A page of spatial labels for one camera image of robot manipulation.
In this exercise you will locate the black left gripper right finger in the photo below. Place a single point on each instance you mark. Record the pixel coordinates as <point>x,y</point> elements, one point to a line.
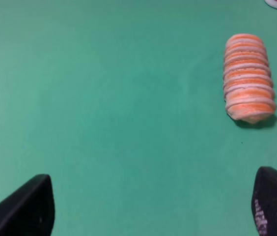
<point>264,201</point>

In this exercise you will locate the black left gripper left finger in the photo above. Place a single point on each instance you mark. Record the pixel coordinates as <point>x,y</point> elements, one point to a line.
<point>30,210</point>

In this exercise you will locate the orange white striped plush roll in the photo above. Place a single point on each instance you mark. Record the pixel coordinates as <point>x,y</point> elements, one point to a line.
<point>247,83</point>

